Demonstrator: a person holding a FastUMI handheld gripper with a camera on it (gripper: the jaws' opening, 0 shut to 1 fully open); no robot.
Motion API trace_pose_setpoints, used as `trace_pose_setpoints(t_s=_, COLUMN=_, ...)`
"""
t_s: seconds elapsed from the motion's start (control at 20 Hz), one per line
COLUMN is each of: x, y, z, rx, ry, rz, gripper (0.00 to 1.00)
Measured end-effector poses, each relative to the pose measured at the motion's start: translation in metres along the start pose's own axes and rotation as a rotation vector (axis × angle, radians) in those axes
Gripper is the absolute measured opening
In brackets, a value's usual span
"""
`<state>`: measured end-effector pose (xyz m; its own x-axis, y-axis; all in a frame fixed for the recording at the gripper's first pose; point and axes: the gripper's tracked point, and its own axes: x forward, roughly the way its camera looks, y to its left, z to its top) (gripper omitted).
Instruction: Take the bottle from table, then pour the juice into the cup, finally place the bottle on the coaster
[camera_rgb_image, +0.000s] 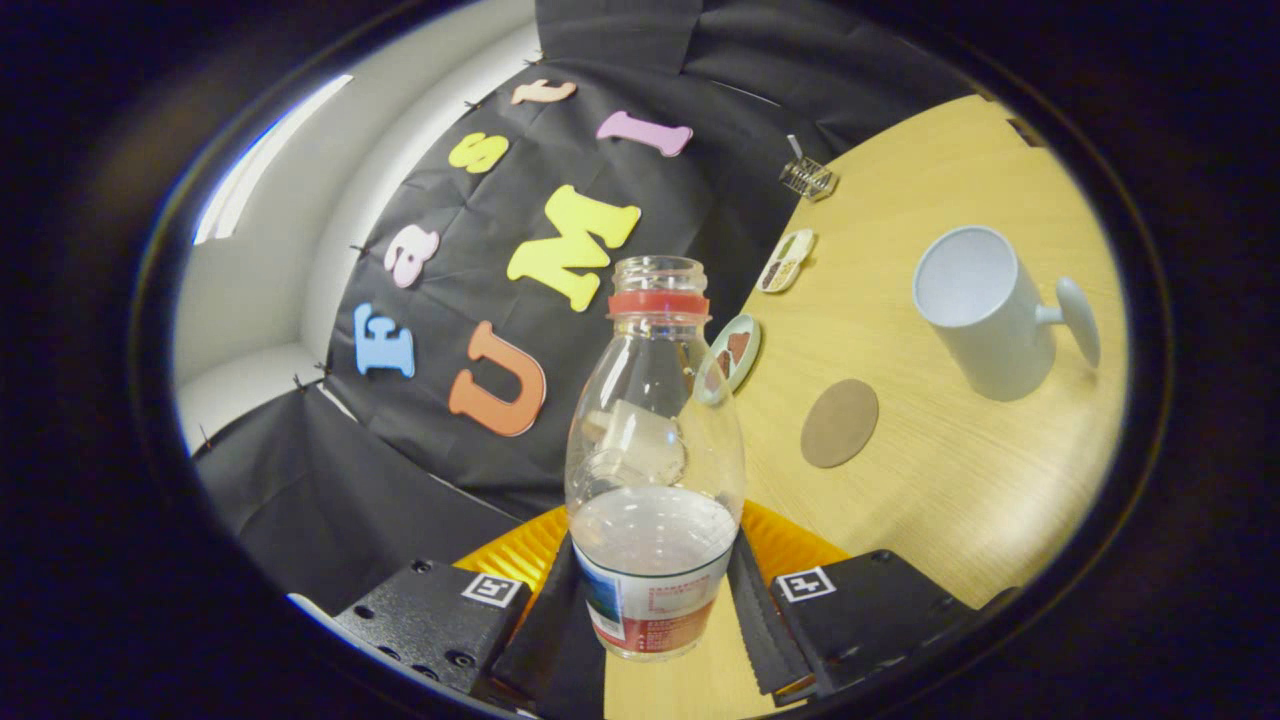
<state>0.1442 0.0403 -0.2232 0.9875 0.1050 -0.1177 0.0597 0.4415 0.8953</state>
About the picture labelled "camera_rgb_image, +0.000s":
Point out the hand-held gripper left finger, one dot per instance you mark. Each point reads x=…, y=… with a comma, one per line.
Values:
x=545, y=650

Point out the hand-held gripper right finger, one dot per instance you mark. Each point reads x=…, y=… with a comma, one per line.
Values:
x=765, y=630

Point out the clear plastic juice bottle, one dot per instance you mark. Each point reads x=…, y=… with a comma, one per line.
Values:
x=655, y=560

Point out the round brown coaster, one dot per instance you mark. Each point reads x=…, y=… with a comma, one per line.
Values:
x=840, y=423

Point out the wooden table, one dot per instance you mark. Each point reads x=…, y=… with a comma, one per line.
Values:
x=950, y=500

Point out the pale green round plate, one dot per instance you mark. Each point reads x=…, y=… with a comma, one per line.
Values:
x=745, y=335

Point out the white oval dish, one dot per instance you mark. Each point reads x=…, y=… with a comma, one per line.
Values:
x=786, y=262

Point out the metal spoon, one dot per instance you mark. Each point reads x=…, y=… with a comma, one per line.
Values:
x=795, y=148

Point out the large ceiling light panel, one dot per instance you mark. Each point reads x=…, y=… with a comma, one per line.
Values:
x=260, y=160

